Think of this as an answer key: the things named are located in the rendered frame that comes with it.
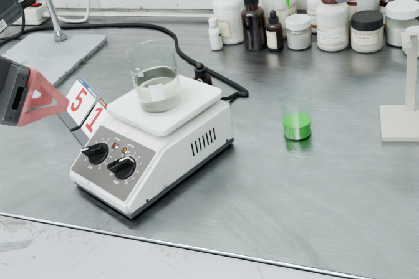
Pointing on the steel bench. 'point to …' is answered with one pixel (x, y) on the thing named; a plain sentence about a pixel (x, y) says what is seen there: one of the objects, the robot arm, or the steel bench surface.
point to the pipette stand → (408, 124)
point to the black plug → (28, 0)
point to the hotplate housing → (167, 156)
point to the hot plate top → (191, 98)
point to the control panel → (113, 184)
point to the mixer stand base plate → (54, 54)
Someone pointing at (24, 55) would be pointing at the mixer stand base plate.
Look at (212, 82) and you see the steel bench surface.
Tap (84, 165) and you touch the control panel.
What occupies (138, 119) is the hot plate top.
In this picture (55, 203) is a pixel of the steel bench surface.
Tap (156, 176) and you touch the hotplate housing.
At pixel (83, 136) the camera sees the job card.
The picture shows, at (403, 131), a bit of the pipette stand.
